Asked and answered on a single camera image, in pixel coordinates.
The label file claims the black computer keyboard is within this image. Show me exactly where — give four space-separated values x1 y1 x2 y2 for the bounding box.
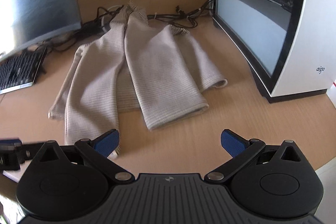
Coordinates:
1 46 47 94

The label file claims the striped beige knit sweater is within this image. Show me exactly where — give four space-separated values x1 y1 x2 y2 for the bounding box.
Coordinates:
49 3 228 145

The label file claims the black cable bundle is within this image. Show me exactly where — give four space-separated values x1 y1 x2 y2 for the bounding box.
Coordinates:
26 0 216 53

